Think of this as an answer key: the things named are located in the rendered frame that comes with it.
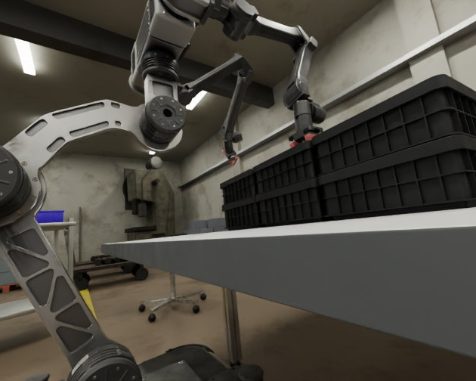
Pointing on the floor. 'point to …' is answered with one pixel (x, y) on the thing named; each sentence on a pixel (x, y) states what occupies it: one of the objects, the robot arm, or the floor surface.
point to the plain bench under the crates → (350, 273)
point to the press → (149, 200)
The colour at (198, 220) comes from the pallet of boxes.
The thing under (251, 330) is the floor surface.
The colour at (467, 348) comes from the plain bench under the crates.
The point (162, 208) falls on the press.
